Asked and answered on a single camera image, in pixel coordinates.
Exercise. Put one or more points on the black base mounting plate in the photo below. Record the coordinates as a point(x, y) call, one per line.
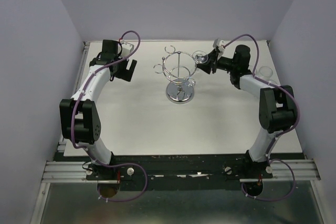
point(179, 172)

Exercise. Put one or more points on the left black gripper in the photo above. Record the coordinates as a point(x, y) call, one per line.
point(127, 75)

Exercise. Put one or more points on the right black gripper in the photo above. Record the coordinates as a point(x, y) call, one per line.
point(207, 67)

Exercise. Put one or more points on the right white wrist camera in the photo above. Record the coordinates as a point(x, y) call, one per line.
point(219, 44)

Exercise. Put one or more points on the aluminium rail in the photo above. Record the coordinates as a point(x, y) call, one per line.
point(280, 171)

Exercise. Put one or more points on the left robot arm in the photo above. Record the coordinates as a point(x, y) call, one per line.
point(80, 122)

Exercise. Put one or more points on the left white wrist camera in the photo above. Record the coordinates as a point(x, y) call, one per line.
point(127, 48)

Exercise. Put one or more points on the chrome wine glass rack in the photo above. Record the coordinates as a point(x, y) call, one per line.
point(178, 67)

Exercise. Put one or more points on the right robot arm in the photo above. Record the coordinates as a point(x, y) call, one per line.
point(277, 109)

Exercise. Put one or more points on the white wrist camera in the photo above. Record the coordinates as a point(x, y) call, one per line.
point(127, 48)
point(219, 44)

